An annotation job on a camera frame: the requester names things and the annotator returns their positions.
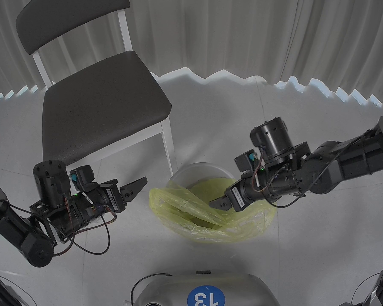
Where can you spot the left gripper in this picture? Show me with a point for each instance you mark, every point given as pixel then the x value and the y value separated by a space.
pixel 97 202

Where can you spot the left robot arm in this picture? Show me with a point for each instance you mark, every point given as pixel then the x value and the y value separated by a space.
pixel 22 231

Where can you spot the dark grey white-framed chair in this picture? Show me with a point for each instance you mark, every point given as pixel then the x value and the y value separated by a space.
pixel 95 104

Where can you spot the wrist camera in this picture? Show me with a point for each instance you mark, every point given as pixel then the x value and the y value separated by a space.
pixel 243 160
pixel 82 174

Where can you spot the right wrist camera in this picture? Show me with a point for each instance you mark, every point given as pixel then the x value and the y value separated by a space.
pixel 243 160

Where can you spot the yellow plastic bag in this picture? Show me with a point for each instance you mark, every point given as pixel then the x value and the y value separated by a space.
pixel 178 202

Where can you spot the white trash bin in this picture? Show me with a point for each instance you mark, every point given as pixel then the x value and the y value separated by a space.
pixel 191 173

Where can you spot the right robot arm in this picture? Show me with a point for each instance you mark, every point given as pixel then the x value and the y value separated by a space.
pixel 341 161

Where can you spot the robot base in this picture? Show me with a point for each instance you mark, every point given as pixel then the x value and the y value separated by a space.
pixel 210 290

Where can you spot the white curtain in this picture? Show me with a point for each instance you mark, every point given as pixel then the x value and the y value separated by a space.
pixel 229 24

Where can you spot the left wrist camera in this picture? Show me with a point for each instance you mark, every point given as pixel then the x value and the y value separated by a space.
pixel 82 174

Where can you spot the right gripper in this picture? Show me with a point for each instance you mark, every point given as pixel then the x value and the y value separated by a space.
pixel 258 188

